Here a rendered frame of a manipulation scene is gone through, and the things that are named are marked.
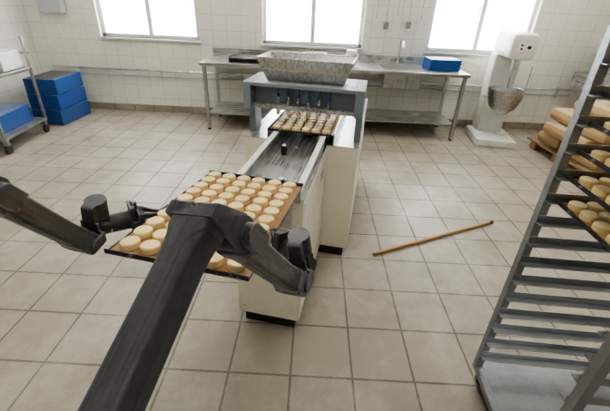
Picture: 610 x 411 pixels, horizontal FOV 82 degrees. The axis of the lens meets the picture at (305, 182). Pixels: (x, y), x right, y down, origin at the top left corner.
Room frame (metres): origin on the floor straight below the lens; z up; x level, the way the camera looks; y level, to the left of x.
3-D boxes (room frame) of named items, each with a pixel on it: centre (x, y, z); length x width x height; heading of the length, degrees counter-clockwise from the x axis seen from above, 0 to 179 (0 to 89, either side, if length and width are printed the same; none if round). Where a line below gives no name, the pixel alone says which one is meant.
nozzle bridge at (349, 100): (2.19, 0.01, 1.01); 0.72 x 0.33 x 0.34; 80
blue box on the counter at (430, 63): (4.85, -1.73, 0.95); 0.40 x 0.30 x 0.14; 92
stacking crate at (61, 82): (4.76, 3.44, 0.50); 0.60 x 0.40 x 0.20; 2
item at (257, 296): (1.69, 0.10, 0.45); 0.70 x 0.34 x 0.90; 170
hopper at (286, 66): (2.19, 0.01, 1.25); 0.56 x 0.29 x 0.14; 80
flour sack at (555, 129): (3.94, -3.16, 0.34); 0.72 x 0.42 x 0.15; 4
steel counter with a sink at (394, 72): (4.87, -0.31, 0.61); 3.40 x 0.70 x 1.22; 89
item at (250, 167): (2.33, 0.14, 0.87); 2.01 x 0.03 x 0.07; 170
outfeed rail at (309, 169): (2.27, -0.15, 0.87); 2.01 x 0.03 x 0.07; 170
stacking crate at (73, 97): (4.76, 3.44, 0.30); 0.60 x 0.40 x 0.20; 179
